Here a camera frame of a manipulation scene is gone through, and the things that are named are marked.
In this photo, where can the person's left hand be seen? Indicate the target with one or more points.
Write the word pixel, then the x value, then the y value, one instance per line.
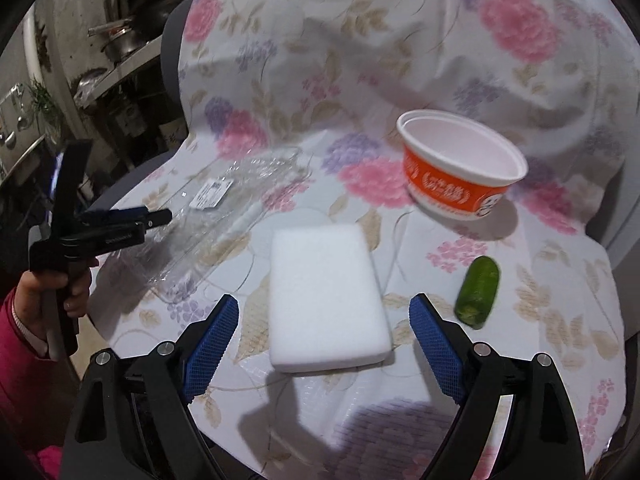
pixel 30 287

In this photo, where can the green plant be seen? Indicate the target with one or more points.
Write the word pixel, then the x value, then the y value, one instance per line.
pixel 45 105

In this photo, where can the grey chair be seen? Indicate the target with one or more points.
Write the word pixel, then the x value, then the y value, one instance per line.
pixel 172 60

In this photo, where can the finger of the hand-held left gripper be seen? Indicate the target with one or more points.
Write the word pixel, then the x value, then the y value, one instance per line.
pixel 125 237
pixel 115 216

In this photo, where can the metal shelf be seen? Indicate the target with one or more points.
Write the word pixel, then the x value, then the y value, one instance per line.
pixel 130 72

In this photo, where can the black wok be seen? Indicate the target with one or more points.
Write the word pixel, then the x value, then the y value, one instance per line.
pixel 155 15

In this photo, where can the person's left forearm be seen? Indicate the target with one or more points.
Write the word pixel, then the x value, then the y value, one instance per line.
pixel 20 385

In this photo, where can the white pipe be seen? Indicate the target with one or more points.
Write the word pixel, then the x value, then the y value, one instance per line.
pixel 32 55

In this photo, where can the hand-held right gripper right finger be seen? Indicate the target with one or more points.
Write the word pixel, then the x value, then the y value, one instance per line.
pixel 435 345

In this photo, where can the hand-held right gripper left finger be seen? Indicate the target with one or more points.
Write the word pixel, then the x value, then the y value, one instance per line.
pixel 215 345

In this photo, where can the green cucumber piece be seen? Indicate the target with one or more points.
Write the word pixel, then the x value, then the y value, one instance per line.
pixel 477 290

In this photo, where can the hanging metal utensils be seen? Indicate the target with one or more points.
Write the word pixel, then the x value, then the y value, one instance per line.
pixel 12 110

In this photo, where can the white sponge block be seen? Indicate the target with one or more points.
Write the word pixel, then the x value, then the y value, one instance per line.
pixel 325 300

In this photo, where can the floral printed cloth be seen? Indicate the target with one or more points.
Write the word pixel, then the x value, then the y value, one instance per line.
pixel 350 35

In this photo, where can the clear plastic tray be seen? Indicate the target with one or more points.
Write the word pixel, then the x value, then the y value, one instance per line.
pixel 225 210

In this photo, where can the orange paper bowl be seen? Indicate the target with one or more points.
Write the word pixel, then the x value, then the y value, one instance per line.
pixel 450 185

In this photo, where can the metal pot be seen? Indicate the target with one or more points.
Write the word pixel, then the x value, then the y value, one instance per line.
pixel 122 45

